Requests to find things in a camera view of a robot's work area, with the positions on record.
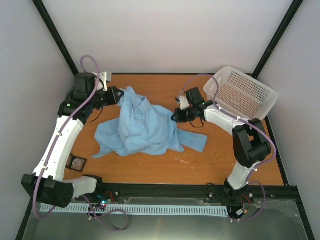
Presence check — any round pink brooch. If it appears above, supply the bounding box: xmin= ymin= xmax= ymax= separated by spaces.
xmin=72 ymin=158 xmax=83 ymax=168

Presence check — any purple cable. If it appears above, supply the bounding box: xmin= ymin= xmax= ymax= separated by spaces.
xmin=181 ymin=73 xmax=277 ymax=222
xmin=32 ymin=54 xmax=131 ymax=231

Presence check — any light blue button shirt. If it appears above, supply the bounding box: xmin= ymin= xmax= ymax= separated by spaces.
xmin=92 ymin=86 xmax=208 ymax=159

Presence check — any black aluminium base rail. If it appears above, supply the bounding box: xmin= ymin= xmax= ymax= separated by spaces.
xmin=86 ymin=183 xmax=302 ymax=206

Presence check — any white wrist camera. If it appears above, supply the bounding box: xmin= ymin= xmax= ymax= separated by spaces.
xmin=175 ymin=95 xmax=190 ymax=110
xmin=96 ymin=71 xmax=112 ymax=92

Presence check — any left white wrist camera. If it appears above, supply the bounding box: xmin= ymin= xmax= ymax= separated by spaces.
xmin=96 ymin=71 xmax=112 ymax=92

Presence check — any open black brooch box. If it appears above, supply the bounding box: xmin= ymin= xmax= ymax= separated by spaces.
xmin=65 ymin=154 xmax=87 ymax=173

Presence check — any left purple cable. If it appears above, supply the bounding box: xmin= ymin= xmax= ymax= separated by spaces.
xmin=32 ymin=54 xmax=131 ymax=231

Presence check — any black frame post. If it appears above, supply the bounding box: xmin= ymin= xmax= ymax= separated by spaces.
xmin=252 ymin=0 xmax=304 ymax=80
xmin=32 ymin=0 xmax=79 ymax=76

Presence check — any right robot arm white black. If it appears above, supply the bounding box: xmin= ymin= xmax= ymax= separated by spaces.
xmin=171 ymin=87 xmax=274 ymax=202

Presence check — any right black frame post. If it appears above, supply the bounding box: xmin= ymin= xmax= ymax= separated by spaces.
xmin=252 ymin=0 xmax=304 ymax=80

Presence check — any left red green controller board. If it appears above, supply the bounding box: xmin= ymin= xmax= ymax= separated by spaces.
xmin=97 ymin=191 xmax=114 ymax=207

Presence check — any left black frame post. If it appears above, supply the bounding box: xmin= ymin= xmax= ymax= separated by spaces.
xmin=32 ymin=0 xmax=79 ymax=76

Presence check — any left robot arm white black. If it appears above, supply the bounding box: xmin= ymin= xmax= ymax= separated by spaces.
xmin=21 ymin=72 xmax=124 ymax=208

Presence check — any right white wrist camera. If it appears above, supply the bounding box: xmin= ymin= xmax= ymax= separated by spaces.
xmin=175 ymin=95 xmax=190 ymax=110

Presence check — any light blue slotted cable duct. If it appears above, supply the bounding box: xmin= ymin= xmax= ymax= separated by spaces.
xmin=39 ymin=203 xmax=228 ymax=218

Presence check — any white perforated plastic basket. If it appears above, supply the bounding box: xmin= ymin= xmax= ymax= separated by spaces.
xmin=203 ymin=66 xmax=279 ymax=120

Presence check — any right controller board with wires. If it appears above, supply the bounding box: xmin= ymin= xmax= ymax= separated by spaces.
xmin=228 ymin=194 xmax=251 ymax=223

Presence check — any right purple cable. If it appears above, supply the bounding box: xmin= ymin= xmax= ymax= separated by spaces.
xmin=181 ymin=73 xmax=277 ymax=222

